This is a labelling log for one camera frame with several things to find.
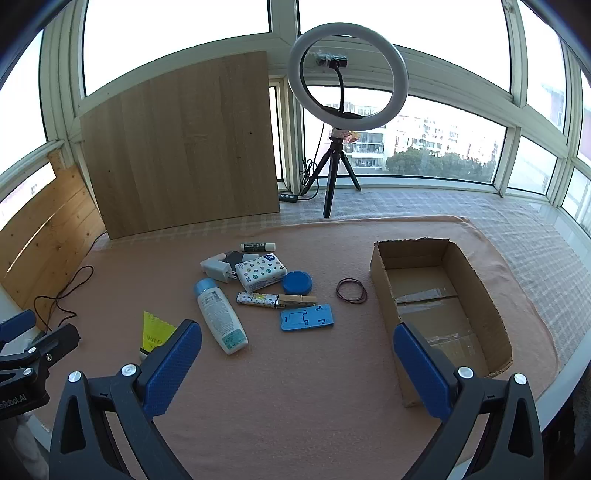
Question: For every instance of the black camera on gooseneck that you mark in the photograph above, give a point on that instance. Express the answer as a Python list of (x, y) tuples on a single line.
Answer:
[(330, 60)]

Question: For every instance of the white window frame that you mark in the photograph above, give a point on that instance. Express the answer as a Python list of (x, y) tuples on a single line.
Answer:
[(282, 27)]

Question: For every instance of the yellow shuttlecock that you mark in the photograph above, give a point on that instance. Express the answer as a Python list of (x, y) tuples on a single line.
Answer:
[(154, 332)]

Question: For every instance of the grey checkered cloth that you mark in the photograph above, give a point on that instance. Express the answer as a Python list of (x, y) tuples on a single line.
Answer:
[(461, 203)]

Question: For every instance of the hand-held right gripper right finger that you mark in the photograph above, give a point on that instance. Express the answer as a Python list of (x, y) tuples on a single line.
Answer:
[(422, 369)]

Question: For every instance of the white patterned lighter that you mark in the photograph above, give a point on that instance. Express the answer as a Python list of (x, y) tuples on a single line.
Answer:
[(256, 299)]

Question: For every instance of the black card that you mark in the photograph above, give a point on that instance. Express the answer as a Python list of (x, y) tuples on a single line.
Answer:
[(235, 257)]

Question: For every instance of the cardboard box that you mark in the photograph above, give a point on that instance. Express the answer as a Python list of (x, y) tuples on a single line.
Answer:
[(434, 295)]

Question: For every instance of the floral cloth wrap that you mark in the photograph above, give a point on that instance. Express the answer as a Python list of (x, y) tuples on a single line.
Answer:
[(344, 134)]

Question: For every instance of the black tripod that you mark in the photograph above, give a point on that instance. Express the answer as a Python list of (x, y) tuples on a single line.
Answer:
[(331, 194)]

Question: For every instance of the blue phone stand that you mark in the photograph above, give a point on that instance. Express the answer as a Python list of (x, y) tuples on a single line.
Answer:
[(318, 318)]

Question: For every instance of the pine plank panel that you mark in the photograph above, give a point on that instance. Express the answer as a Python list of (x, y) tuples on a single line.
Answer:
[(46, 230)]

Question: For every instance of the blue round lid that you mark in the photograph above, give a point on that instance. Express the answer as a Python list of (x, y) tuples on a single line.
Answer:
[(297, 281)]

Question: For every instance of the apartment buildings outside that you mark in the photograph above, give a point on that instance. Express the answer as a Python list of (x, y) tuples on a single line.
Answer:
[(415, 134)]

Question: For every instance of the green lip balm stick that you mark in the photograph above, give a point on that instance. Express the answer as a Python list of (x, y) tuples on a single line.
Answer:
[(254, 247)]

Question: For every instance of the wooden clothespin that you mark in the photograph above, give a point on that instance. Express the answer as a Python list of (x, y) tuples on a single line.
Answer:
[(295, 301)]

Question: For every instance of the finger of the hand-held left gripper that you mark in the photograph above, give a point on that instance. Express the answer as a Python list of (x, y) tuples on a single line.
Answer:
[(55, 341), (16, 323)]

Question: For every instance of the star patterned tissue pack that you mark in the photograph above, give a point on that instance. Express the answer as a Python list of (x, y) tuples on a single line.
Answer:
[(258, 272)]

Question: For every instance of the large light wooden board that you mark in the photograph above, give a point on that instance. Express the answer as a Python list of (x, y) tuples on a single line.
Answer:
[(184, 147)]

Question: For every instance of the white lotion bottle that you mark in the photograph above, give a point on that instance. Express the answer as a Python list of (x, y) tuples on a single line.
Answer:
[(219, 318)]

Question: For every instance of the white plug charger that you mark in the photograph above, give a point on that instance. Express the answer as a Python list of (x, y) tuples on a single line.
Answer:
[(214, 267)]

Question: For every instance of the dark red rubber band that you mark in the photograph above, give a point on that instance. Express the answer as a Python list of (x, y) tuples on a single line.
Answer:
[(337, 290)]

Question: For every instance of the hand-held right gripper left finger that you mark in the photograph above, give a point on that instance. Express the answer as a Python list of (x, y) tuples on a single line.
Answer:
[(173, 369)]

